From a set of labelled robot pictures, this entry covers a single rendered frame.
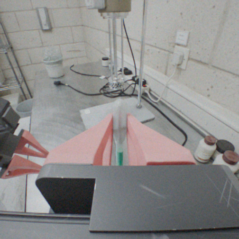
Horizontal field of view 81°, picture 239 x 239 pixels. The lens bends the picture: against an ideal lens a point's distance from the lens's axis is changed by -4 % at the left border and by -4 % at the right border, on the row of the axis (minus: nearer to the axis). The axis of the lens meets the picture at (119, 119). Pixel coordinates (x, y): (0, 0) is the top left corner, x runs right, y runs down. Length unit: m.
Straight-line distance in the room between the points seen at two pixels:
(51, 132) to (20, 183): 0.22
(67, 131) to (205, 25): 0.64
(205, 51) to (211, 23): 0.09
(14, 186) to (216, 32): 0.79
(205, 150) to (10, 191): 0.58
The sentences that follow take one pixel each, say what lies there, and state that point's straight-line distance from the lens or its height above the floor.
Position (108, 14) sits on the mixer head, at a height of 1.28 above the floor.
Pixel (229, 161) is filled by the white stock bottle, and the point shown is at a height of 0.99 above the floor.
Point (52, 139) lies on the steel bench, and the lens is 0.62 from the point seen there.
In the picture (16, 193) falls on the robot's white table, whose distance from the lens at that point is 0.52.
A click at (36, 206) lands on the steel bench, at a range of 0.48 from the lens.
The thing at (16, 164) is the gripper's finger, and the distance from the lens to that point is 0.30.
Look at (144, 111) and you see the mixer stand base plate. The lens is 0.68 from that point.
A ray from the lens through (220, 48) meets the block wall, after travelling 0.61.
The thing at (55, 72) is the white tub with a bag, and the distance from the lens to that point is 1.17.
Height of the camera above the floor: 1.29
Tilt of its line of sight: 38 degrees down
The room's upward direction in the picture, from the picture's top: 2 degrees counter-clockwise
